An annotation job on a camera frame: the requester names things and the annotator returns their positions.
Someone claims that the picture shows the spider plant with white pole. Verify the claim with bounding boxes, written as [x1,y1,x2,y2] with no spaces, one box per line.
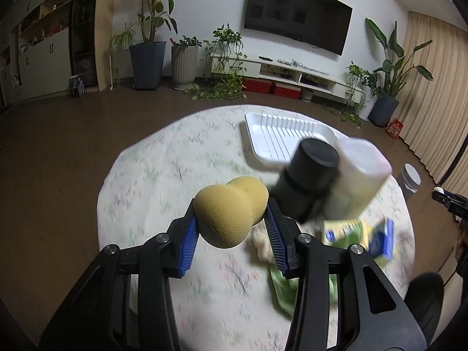
[107,22,136,90]

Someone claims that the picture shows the beige window curtain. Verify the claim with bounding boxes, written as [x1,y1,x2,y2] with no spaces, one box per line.
[395,12,467,194]

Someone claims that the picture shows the white wall cabinet shelving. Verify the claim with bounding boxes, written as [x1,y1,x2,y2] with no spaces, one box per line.
[1,0,72,105]

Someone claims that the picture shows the red storage box right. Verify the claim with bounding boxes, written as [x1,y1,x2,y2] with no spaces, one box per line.
[274,82,302,99]

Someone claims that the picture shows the green satin cloth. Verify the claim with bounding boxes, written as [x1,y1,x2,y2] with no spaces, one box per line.
[270,265,338,318]

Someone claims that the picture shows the white translucent plastic box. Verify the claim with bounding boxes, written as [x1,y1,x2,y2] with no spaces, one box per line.
[323,138,392,220]

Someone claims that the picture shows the black cylindrical container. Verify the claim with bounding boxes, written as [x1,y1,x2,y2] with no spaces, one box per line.
[270,138,340,223]

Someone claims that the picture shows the yellow cartoon tissue pack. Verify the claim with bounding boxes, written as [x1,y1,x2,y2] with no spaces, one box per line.
[322,219,369,249]

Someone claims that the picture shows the tan gourd-shaped sponge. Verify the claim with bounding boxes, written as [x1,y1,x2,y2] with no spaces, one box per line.
[194,177,269,249]

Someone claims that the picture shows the large-leaf plant in blue pot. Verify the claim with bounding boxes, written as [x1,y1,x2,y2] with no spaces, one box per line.
[365,18,433,128]

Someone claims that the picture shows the plant in grey ribbed pot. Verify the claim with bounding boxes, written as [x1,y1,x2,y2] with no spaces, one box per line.
[170,36,202,90]

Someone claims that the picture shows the small plant on white stand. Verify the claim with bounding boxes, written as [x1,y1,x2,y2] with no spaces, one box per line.
[322,62,379,129]

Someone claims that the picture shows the blue Vinda tissue pack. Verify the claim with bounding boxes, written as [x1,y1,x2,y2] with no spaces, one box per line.
[368,218,394,265]

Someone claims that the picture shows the trailing ivy plant on stand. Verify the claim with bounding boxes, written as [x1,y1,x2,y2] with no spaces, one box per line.
[184,23,247,101]

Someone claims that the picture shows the wall-mounted black television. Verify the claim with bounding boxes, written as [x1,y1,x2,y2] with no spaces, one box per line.
[244,0,352,56]

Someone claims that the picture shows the person's right hand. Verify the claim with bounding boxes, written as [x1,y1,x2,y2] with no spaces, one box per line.
[455,219,467,277]

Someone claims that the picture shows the tall plant in blue pot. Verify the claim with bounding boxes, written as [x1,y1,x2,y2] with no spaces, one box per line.
[129,0,178,90]

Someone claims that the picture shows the white ribbed plastic tray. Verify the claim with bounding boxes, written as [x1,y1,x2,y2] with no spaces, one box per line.
[244,113,346,166]

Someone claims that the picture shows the grey cylindrical trash can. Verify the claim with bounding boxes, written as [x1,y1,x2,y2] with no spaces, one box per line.
[396,163,422,201]

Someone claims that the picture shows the red storage box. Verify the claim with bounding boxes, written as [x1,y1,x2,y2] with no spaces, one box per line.
[274,82,302,99]
[243,78,272,94]

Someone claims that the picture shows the red paper box on floor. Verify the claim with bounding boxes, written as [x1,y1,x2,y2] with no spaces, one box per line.
[386,117,403,139]

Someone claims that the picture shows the white floral round tablecloth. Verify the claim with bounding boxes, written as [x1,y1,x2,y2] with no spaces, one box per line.
[96,104,417,351]

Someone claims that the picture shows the white low TV cabinet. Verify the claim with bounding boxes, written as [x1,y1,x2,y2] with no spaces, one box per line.
[211,52,367,104]

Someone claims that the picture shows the red storage box left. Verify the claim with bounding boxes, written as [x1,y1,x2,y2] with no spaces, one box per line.
[243,78,272,94]

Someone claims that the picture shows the small blue patterned box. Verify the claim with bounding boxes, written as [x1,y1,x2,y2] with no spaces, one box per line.
[69,74,86,98]

